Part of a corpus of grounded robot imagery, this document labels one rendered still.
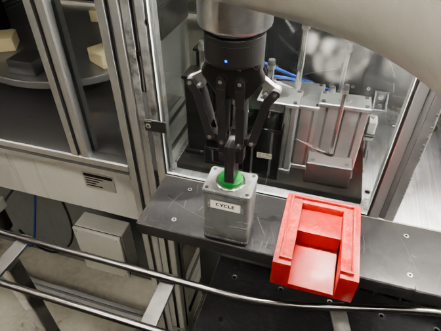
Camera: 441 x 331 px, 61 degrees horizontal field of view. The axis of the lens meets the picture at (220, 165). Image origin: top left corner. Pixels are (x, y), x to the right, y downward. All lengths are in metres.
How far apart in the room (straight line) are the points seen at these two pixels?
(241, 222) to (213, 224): 0.05
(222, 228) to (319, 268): 0.17
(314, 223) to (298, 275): 0.09
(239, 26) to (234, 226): 0.34
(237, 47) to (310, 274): 0.37
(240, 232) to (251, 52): 0.32
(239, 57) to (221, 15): 0.05
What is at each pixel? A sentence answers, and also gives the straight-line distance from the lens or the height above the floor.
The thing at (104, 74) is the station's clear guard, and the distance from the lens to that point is 0.76.
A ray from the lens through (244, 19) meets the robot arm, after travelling 0.43.
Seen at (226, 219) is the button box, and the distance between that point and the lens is 0.63.
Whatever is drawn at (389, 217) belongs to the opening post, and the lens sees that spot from 0.76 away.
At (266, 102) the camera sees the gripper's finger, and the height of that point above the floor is 1.19.
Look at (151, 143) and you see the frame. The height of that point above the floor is 0.99.
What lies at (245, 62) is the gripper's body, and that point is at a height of 1.25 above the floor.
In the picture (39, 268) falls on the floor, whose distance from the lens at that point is 1.93.
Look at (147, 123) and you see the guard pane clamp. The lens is 0.73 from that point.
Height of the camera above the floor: 1.44
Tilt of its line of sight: 40 degrees down
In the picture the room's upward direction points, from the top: straight up
